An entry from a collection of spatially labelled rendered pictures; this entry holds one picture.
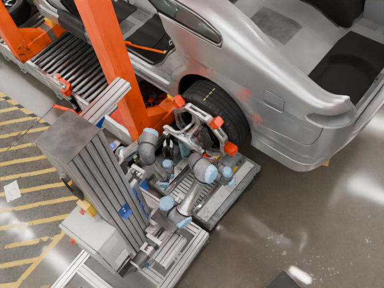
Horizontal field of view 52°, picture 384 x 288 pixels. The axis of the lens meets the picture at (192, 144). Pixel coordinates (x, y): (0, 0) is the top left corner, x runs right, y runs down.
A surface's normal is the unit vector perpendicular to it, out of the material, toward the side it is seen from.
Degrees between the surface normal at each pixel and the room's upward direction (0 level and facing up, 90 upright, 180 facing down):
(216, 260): 0
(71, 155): 0
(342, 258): 0
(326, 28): 21
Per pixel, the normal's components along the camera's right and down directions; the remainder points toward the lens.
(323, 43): 0.15, -0.34
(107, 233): -0.10, -0.53
